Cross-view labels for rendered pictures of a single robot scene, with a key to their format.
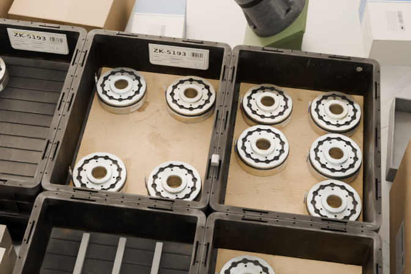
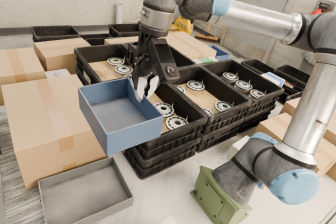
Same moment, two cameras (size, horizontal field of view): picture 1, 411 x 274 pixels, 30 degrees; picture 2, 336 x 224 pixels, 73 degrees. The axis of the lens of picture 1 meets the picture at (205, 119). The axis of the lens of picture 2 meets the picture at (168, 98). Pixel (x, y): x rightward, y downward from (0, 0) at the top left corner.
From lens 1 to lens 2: 1.73 m
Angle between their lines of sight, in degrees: 84
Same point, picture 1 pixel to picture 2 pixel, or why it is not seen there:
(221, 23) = (251, 200)
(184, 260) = not seen: hidden behind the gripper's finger
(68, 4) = (280, 124)
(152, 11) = not seen: hidden behind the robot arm
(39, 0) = (288, 120)
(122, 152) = (200, 97)
